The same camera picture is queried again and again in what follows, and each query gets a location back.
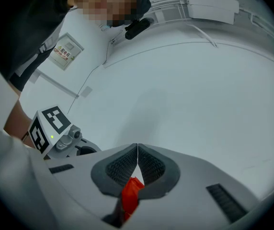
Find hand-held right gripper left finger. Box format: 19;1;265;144
30;143;138;230

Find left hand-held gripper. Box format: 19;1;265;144
27;105;103;160

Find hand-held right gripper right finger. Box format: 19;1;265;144
120;143;263;230

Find person's left forearm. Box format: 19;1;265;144
2;99;36;149

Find cream bucket with orange liner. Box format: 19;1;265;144
121;176;145;222

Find person's black shirt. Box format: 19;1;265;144
0;0;76;92

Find person's head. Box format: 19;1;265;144
67;0;152;29

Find white ceiling pipes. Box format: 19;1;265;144
149;0;191;24

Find white air conditioner unit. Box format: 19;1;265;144
182;0;240;25

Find small grey wall plate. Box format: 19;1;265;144
80;85;93;99

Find grey wall trunking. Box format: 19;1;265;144
29;69;80;99

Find thin grey wall cable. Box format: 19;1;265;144
67;39;112;115

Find grey electrical wall panel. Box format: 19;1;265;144
47;32;85;72

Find white bag strap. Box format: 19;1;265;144
14;29;61;78

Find black head camera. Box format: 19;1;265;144
124;17;152;41

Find white cable duct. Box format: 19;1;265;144
189;22;218;48

